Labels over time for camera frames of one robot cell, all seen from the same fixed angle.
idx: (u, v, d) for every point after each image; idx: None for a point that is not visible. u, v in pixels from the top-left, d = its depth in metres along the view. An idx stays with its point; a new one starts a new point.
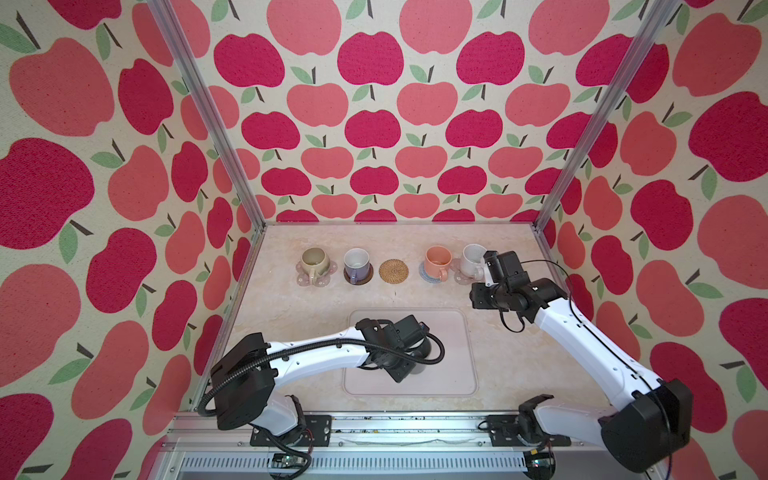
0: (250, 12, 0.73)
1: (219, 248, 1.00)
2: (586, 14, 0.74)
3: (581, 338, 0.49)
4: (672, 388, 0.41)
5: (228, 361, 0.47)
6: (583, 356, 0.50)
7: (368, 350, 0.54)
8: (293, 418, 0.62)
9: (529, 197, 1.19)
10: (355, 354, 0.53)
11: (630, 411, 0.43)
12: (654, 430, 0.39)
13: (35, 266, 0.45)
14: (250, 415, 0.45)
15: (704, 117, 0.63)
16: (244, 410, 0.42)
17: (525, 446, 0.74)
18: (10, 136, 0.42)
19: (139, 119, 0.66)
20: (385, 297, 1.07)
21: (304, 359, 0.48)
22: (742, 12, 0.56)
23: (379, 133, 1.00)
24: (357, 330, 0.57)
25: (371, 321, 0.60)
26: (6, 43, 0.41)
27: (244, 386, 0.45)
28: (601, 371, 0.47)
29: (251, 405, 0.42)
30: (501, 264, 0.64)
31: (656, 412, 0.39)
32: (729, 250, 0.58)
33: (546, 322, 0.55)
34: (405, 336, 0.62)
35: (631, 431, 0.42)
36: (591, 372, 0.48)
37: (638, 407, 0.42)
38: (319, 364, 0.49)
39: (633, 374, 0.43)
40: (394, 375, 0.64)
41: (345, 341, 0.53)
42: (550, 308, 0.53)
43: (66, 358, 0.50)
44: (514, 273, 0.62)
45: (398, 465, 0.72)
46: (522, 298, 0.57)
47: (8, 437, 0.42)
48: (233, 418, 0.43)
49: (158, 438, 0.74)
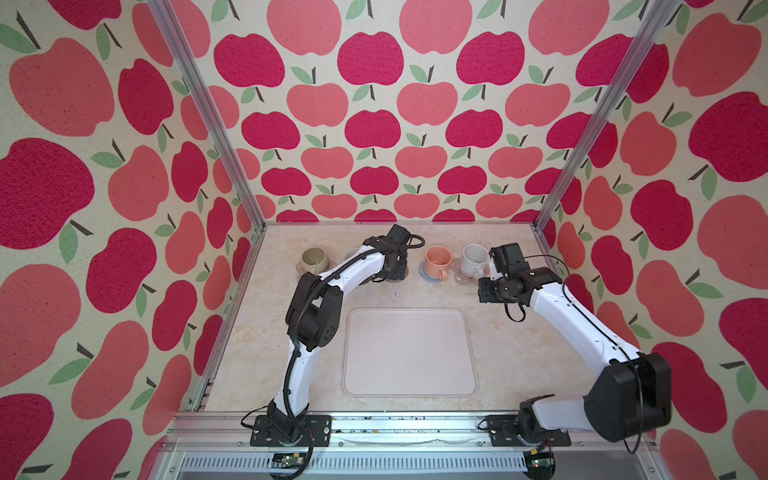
0: (250, 12, 0.73)
1: (219, 248, 1.00)
2: (585, 14, 0.74)
3: (569, 315, 0.52)
4: (651, 360, 0.43)
5: (299, 303, 0.58)
6: (570, 330, 0.53)
7: (383, 253, 0.70)
8: (306, 397, 0.67)
9: (529, 197, 1.19)
10: (376, 259, 0.68)
11: (605, 376, 0.46)
12: (626, 395, 0.41)
13: (35, 267, 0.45)
14: (333, 331, 0.58)
15: (703, 117, 0.63)
16: (330, 326, 0.56)
17: (525, 446, 0.74)
18: (10, 136, 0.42)
19: (139, 119, 0.66)
20: (385, 297, 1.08)
21: (349, 273, 0.62)
22: (742, 12, 0.56)
23: (379, 134, 1.00)
24: (367, 246, 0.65)
25: (373, 238, 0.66)
26: (6, 42, 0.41)
27: (321, 308, 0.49)
28: (584, 344, 0.50)
29: (335, 317, 0.56)
30: (503, 254, 0.69)
31: (631, 379, 0.41)
32: (729, 249, 0.58)
33: (539, 303, 0.59)
34: (399, 237, 0.79)
35: (606, 397, 0.45)
36: (575, 345, 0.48)
37: (613, 371, 0.43)
38: (359, 275, 0.63)
39: (613, 345, 0.46)
40: (395, 276, 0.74)
41: (368, 251, 0.70)
42: (544, 289, 0.57)
43: (66, 358, 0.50)
44: (516, 262, 0.66)
45: (398, 465, 0.72)
46: (518, 282, 0.62)
47: (7, 437, 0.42)
48: (326, 332, 0.56)
49: (158, 437, 0.74)
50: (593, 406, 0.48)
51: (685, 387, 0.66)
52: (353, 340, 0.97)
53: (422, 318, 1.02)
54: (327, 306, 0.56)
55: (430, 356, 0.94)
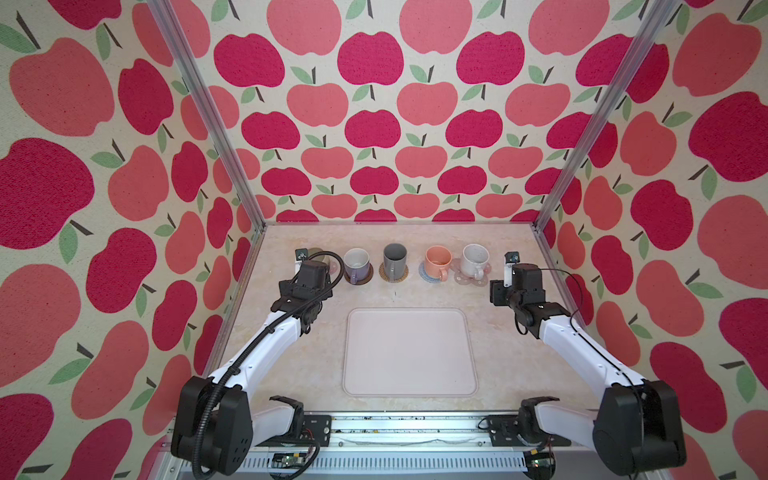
0: (250, 12, 0.73)
1: (219, 248, 1.00)
2: (585, 14, 0.74)
3: (574, 344, 0.54)
4: (657, 387, 0.43)
5: (185, 425, 0.42)
6: (576, 359, 0.54)
7: (294, 317, 0.58)
8: (289, 411, 0.64)
9: (529, 197, 1.19)
10: (289, 326, 0.56)
11: (608, 399, 0.46)
12: (630, 420, 0.41)
13: (35, 267, 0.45)
14: (244, 443, 0.43)
15: (703, 117, 0.63)
16: (237, 440, 0.41)
17: (525, 446, 0.74)
18: (10, 136, 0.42)
19: (139, 119, 0.66)
20: (385, 297, 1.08)
21: (253, 361, 0.48)
22: (742, 12, 0.56)
23: (379, 133, 1.00)
24: (276, 313, 0.59)
25: (282, 300, 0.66)
26: (6, 43, 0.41)
27: (219, 422, 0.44)
28: (589, 369, 0.51)
29: (241, 426, 0.42)
30: (524, 278, 0.68)
31: (633, 403, 0.41)
32: (729, 249, 0.58)
33: (547, 332, 0.61)
34: (311, 283, 0.65)
35: (612, 421, 0.44)
36: (582, 372, 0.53)
37: (613, 393, 0.43)
38: (269, 352, 0.50)
39: (616, 370, 0.47)
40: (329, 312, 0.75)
41: (275, 323, 0.56)
42: (552, 320, 0.59)
43: (66, 358, 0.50)
44: (533, 290, 0.67)
45: (398, 465, 0.72)
46: (528, 315, 0.64)
47: (7, 436, 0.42)
48: (234, 448, 0.41)
49: (158, 437, 0.74)
50: (601, 434, 0.46)
51: (686, 388, 0.66)
52: (353, 340, 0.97)
53: (422, 319, 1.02)
54: (231, 416, 0.41)
55: (430, 357, 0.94)
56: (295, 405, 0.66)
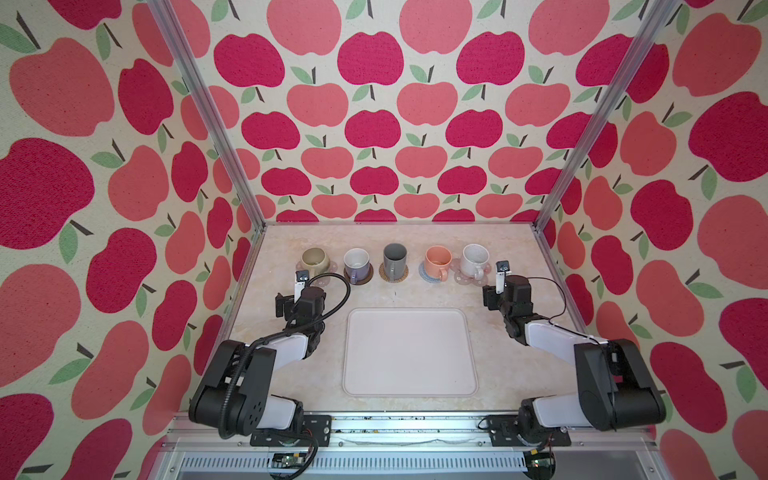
0: (250, 12, 0.73)
1: (219, 248, 1.00)
2: (585, 14, 0.74)
3: (552, 333, 0.61)
4: (621, 344, 0.49)
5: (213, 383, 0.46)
6: (555, 350, 0.60)
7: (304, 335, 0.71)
8: (291, 405, 0.65)
9: (529, 197, 1.19)
10: (302, 339, 0.64)
11: (580, 355, 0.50)
12: (601, 369, 0.46)
13: (35, 267, 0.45)
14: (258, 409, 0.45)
15: (703, 117, 0.63)
16: (255, 402, 0.44)
17: (525, 446, 0.74)
18: (10, 136, 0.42)
19: (139, 119, 0.66)
20: (385, 297, 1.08)
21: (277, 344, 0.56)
22: (742, 12, 0.56)
23: (379, 133, 1.00)
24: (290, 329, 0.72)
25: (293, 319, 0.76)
26: (6, 42, 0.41)
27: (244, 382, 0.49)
28: (567, 348, 0.56)
29: (261, 387, 0.45)
30: (513, 294, 0.75)
31: (600, 355, 0.47)
32: (729, 249, 0.58)
33: (531, 332, 0.67)
34: (312, 307, 0.70)
35: (587, 377, 0.48)
36: (561, 353, 0.58)
37: (582, 347, 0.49)
38: (285, 351, 0.57)
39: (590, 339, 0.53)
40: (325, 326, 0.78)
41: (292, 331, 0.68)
42: (534, 322, 0.67)
43: (66, 358, 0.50)
44: (520, 302, 0.73)
45: (398, 465, 0.72)
46: (514, 328, 0.71)
47: (7, 436, 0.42)
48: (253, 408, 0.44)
49: (158, 438, 0.74)
50: (585, 397, 0.51)
51: (686, 388, 0.66)
52: (353, 340, 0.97)
53: (423, 319, 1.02)
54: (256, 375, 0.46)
55: (430, 358, 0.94)
56: (296, 404, 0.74)
